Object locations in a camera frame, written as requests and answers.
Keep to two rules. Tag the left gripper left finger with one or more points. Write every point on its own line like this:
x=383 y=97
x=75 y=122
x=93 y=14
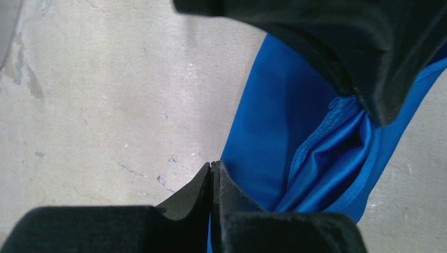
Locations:
x=178 y=224

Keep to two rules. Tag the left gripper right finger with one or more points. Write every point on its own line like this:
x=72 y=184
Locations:
x=238 y=224

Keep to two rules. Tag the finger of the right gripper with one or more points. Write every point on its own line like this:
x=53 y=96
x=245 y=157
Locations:
x=371 y=49

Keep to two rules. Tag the blue cloth napkin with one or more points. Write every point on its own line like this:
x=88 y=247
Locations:
x=295 y=145

